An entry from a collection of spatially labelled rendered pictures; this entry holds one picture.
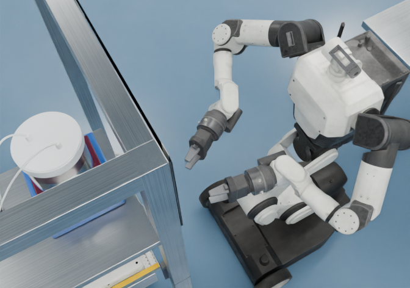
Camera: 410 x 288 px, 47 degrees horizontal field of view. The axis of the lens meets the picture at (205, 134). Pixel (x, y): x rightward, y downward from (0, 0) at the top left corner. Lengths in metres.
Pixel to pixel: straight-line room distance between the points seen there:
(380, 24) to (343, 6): 1.31
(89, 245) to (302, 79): 0.80
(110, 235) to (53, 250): 0.14
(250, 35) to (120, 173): 0.94
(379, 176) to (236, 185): 0.42
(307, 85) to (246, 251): 1.05
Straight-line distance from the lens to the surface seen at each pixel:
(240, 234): 2.31
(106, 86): 0.97
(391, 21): 2.26
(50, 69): 3.22
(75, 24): 1.09
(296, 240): 2.36
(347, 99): 1.44
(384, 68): 1.54
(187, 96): 2.92
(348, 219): 1.46
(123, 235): 1.21
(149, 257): 1.64
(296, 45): 1.56
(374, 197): 1.45
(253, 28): 1.67
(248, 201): 1.91
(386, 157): 1.43
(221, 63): 1.71
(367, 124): 1.42
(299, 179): 1.51
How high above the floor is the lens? 2.38
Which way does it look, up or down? 60 degrees down
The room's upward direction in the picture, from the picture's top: 2 degrees counter-clockwise
